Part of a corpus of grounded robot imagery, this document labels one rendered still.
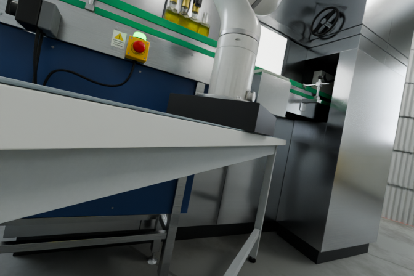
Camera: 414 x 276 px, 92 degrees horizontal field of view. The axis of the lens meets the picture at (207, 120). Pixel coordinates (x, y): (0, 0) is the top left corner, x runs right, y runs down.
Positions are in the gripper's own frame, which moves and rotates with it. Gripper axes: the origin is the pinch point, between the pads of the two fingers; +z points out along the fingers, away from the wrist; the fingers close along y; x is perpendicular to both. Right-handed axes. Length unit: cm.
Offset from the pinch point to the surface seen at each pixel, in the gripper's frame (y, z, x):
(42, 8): 24, 35, -51
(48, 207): 77, 68, -32
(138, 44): 26, 37, -25
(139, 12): 14.1, 21.2, -26.1
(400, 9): 22, -52, 146
